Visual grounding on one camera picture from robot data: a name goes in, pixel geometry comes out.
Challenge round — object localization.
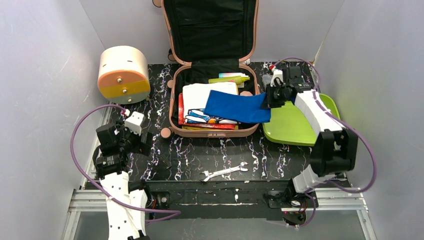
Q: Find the blue cloth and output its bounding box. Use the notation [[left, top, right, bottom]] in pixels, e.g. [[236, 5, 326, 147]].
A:
[[203, 90, 271, 124]]

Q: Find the green plastic tray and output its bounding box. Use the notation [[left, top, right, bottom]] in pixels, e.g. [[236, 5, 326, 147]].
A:
[[262, 101, 345, 147]]

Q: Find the pink hard-shell suitcase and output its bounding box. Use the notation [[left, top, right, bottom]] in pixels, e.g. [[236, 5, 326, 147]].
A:
[[160, 0, 260, 139]]

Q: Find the white printed garment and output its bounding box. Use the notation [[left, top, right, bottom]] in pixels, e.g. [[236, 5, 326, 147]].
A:
[[182, 82, 238, 124]]

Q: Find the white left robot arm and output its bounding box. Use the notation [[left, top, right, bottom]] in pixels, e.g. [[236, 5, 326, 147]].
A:
[[93, 120, 153, 240]]

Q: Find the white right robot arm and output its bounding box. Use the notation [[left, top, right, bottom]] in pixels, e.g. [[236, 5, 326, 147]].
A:
[[261, 66, 358, 197]]

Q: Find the silver open-end wrench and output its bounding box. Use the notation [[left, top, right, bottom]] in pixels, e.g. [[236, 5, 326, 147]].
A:
[[200, 161, 249, 182]]

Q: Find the clear plastic screw box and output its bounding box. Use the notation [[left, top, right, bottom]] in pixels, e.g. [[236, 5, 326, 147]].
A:
[[262, 71, 311, 92]]

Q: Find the round pink compact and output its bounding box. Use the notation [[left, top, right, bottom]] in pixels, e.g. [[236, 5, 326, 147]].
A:
[[239, 91, 253, 97]]

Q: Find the black spring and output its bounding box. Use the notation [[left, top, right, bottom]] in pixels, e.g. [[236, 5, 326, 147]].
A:
[[158, 155, 172, 169]]

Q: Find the yellow snack packet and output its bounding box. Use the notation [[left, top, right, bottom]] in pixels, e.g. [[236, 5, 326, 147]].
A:
[[181, 124, 239, 131]]

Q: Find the red snack packet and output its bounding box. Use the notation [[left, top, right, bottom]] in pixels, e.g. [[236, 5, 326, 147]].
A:
[[178, 93, 222, 126]]

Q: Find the teal pink tube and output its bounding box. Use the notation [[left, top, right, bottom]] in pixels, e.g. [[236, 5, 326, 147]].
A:
[[218, 72, 248, 78]]

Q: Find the cream cylindrical drum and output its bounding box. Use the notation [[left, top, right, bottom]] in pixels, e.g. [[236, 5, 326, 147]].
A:
[[97, 45, 151, 105]]

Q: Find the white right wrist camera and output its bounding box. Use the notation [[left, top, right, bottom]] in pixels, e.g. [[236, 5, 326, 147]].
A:
[[269, 65, 284, 87]]

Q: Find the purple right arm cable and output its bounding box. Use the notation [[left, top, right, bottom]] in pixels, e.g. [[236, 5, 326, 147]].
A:
[[273, 57, 379, 229]]

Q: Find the aluminium frame rail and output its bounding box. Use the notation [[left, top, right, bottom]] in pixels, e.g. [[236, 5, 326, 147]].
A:
[[61, 102, 157, 240]]

